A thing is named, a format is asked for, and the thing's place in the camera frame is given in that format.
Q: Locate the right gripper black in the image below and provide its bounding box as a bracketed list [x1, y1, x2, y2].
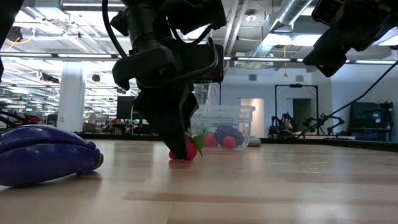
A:
[302, 0, 398, 78]

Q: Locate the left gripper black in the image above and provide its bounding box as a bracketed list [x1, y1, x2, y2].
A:
[112, 43, 225, 161]

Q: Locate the purple toy grape bunch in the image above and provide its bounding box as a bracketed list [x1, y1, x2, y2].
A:
[213, 124, 246, 147]

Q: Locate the purple toy eggplant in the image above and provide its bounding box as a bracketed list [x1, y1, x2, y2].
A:
[0, 124, 104, 188]

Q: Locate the clear plastic tupperware container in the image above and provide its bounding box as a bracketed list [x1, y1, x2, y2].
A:
[191, 105, 256, 152]

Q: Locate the black monitor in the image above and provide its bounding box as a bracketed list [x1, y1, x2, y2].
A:
[116, 95, 139, 121]

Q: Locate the black cabinet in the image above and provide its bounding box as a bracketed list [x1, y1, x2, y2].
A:
[348, 100, 395, 141]

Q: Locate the white pillar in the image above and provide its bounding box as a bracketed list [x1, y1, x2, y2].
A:
[57, 60, 87, 133]

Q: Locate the long LED light bar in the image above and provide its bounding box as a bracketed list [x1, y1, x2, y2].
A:
[0, 52, 398, 65]

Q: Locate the black frame stand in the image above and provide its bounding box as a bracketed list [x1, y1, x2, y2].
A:
[274, 83, 320, 133]

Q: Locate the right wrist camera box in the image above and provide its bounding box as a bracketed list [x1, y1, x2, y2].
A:
[312, 0, 343, 26]

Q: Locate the narrow silver ventilation duct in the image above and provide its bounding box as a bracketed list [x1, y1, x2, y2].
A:
[248, 0, 313, 58]

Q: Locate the black aluminium table frame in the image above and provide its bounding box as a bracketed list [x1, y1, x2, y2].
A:
[76, 132, 398, 153]

